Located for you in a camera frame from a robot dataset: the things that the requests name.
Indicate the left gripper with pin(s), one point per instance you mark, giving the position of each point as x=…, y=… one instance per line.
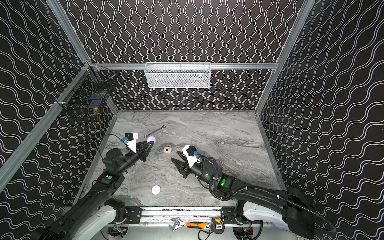
x=141, y=151

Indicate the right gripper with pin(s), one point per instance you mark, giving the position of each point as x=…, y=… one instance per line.
x=186, y=168

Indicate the purple earbud case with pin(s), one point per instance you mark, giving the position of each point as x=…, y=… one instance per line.
x=151, y=139

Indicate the beige earbud charging case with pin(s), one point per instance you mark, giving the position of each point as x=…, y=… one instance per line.
x=167, y=150

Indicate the white round earbud case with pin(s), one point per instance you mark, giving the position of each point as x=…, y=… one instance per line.
x=156, y=190

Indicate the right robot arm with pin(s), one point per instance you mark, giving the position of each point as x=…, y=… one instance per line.
x=294, y=208

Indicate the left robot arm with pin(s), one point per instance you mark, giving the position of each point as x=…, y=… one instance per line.
x=98, y=208

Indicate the silver wrench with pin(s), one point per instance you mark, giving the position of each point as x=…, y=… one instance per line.
x=149, y=134

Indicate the black tape measure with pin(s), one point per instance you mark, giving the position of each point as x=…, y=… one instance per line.
x=218, y=226

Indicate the white mesh basket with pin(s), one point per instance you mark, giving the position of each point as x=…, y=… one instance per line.
x=178, y=75

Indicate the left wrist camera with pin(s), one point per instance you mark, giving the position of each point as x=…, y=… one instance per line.
x=130, y=140

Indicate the adjustable wrench orange handle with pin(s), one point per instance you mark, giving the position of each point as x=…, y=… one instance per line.
x=178, y=223

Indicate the black wire basket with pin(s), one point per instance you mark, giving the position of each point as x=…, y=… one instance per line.
x=87, y=102

